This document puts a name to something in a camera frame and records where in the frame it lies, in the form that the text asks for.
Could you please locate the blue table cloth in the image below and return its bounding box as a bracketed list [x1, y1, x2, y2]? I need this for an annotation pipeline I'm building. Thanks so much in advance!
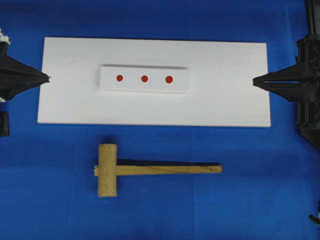
[0, 0, 320, 240]

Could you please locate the large white foam board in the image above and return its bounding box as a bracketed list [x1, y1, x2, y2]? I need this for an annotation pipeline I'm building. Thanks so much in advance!
[37, 37, 271, 128]

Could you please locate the black clip lower right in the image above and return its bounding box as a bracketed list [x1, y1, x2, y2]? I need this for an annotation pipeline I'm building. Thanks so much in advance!
[308, 199, 320, 226]

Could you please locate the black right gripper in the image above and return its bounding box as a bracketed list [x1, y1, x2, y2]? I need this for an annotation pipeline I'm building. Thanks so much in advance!
[253, 34, 320, 140]

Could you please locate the wooden mallet hammer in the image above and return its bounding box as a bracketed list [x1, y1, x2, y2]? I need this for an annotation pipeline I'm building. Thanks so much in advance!
[93, 144, 223, 197]

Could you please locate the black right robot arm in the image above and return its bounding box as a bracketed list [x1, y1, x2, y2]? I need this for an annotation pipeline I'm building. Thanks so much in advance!
[252, 0, 320, 146]

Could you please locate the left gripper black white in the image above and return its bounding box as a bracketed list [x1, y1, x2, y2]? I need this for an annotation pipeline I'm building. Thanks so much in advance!
[0, 29, 50, 101]

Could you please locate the small white raised block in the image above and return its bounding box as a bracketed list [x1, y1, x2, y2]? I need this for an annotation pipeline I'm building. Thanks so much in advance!
[99, 64, 190, 94]

